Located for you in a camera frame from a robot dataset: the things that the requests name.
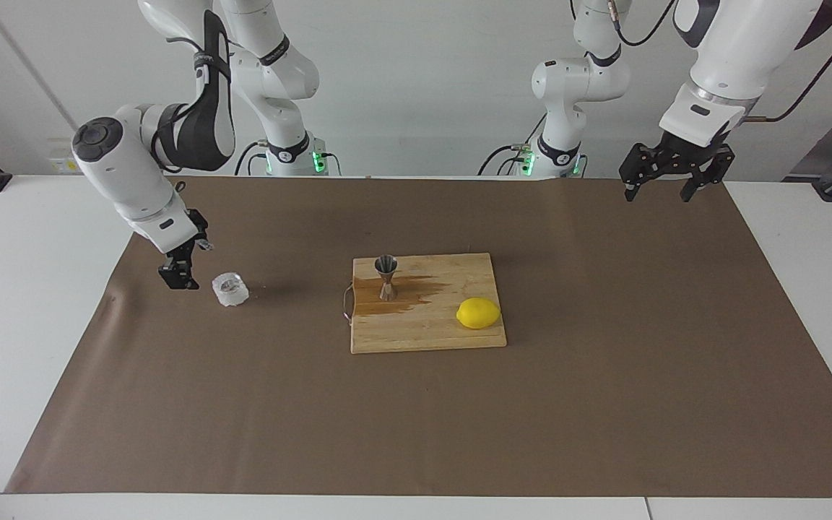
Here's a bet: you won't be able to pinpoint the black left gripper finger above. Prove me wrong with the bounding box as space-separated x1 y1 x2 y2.
679 147 737 204
618 144 667 203

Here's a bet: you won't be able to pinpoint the clear glass cup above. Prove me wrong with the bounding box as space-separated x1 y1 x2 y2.
212 272 250 308

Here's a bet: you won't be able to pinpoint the steel double jigger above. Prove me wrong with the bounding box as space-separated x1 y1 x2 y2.
374 255 399 302

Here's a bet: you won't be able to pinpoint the brown paper table mat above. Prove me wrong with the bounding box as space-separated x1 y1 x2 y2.
4 175 832 498

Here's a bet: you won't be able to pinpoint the yellow lemon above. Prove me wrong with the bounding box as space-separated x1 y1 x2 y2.
456 297 502 330

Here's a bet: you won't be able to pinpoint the wooden cutting board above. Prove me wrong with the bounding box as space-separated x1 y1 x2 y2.
342 252 508 355

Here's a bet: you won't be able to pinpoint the black right base cables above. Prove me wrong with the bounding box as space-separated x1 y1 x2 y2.
234 141 343 177

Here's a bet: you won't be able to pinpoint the black base cables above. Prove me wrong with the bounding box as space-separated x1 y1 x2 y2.
479 141 537 177
234 141 343 177

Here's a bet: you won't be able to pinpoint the black cable sleeve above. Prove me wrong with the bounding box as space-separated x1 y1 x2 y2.
150 10 238 173

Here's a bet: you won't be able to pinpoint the black looped shoulder cable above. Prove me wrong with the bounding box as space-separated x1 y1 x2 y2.
607 0 677 48

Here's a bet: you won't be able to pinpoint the black left base cables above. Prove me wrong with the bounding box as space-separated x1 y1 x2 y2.
479 141 537 177

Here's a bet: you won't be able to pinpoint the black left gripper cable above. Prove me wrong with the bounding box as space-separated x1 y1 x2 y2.
742 11 832 124

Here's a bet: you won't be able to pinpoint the white wall socket strip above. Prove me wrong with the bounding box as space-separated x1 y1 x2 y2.
48 142 79 175

